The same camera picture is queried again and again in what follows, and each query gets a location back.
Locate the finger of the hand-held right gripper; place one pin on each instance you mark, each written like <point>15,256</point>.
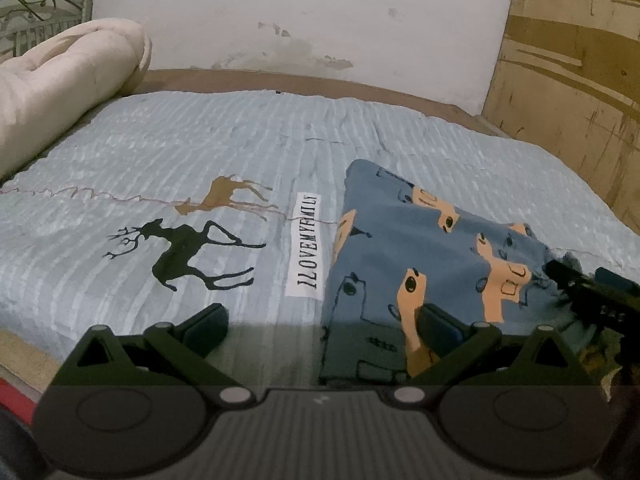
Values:
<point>617,280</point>
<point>565,271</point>

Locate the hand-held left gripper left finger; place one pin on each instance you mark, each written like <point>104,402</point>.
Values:
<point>212,321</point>

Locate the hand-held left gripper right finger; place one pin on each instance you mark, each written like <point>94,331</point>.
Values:
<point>442,326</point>

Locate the blue pants with orange print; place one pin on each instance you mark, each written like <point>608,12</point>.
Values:
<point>400,260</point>

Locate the light blue deer-print bedspread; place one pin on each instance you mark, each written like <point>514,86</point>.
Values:
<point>150,160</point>

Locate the wooden plywood board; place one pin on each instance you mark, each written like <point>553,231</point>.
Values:
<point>575,85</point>

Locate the red cloth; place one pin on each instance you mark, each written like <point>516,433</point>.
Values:
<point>15,392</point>

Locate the metal bed headboard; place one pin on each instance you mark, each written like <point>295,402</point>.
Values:
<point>35,15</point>

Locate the brown bed frame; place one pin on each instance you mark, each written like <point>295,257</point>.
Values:
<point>310,82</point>

